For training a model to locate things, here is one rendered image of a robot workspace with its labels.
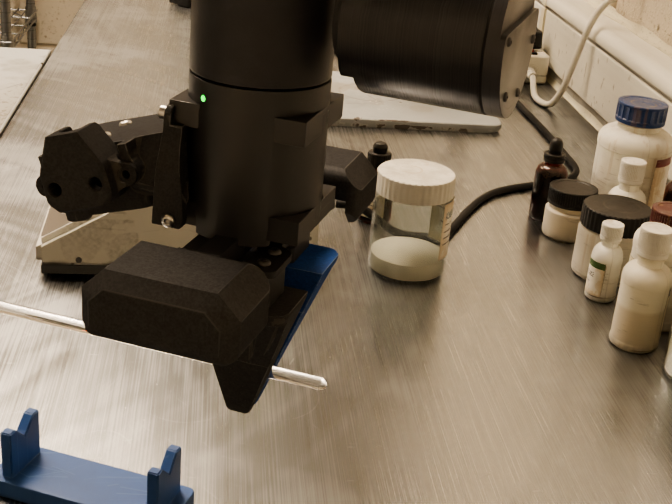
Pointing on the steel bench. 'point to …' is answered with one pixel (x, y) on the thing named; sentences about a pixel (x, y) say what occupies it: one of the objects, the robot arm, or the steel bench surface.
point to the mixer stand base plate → (403, 112)
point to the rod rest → (80, 474)
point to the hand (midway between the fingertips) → (245, 339)
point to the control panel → (54, 221)
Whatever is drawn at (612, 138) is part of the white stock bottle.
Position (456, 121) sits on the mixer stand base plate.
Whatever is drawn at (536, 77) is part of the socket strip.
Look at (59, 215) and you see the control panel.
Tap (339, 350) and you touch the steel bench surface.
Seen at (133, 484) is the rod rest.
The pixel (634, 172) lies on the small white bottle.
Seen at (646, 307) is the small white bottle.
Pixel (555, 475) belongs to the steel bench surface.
